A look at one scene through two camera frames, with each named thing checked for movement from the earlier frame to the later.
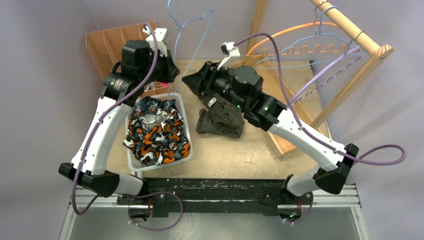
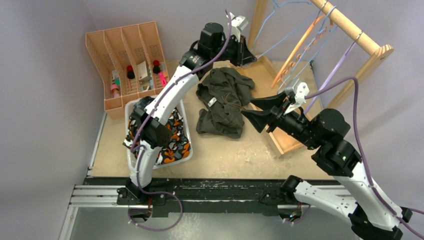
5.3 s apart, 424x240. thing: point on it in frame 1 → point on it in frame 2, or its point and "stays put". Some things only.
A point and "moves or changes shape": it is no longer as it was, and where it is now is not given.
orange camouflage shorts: (155, 138) stays put
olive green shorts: (220, 119) stays put
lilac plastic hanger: (323, 71) → (318, 97)
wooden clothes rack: (379, 53) stays put
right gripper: (205, 78) → (259, 119)
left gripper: (172, 70) → (243, 56)
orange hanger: (306, 50) moves or changes shape
